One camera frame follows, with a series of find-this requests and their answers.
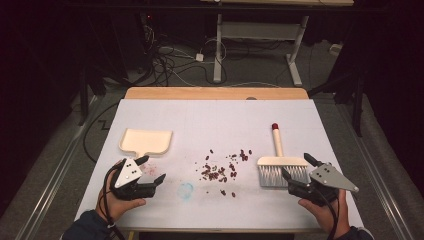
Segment tangle of floor cables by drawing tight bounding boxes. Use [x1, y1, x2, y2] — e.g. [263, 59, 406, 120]
[138, 13, 231, 88]

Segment white table cover sheet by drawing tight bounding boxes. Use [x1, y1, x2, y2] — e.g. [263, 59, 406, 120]
[74, 98, 365, 232]

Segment person's left hand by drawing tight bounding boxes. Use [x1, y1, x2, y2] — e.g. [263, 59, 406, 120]
[95, 159, 147, 223]

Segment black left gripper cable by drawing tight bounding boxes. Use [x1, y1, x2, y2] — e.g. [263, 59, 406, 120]
[103, 164, 126, 240]

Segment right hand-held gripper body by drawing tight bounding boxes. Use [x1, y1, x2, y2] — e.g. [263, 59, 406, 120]
[288, 162, 360, 208]

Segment heap of red beans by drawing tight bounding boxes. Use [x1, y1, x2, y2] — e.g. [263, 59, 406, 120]
[194, 148, 253, 199]

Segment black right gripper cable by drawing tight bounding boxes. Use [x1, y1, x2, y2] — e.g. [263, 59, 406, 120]
[313, 189, 340, 240]

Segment metal floor rail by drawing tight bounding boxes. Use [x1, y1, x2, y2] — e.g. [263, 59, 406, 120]
[335, 99, 418, 240]
[16, 95, 101, 240]

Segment white floor box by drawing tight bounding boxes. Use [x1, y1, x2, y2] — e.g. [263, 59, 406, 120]
[328, 43, 344, 56]

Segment cream plastic dustpan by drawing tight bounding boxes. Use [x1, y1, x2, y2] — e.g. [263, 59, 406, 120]
[118, 128, 174, 159]

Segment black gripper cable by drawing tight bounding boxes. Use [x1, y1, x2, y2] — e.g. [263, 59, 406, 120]
[313, 189, 340, 240]
[103, 164, 126, 240]

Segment person's right hand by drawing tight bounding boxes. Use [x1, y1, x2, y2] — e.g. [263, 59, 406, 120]
[298, 188, 351, 236]

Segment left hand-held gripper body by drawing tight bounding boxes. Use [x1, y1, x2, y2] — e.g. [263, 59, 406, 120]
[106, 158, 158, 202]

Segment black metal stand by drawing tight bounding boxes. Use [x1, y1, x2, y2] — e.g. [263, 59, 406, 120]
[77, 63, 108, 127]
[307, 66, 365, 138]

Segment black floor cable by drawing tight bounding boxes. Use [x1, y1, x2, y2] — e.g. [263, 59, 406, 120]
[82, 101, 121, 164]

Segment white metal desk frame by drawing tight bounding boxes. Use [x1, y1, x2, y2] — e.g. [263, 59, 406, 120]
[199, 0, 355, 88]

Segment cream hand brush grey bristles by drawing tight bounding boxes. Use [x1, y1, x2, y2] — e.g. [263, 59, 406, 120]
[256, 122, 310, 188]

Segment wooden table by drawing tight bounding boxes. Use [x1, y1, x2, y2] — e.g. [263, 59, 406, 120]
[114, 86, 323, 240]

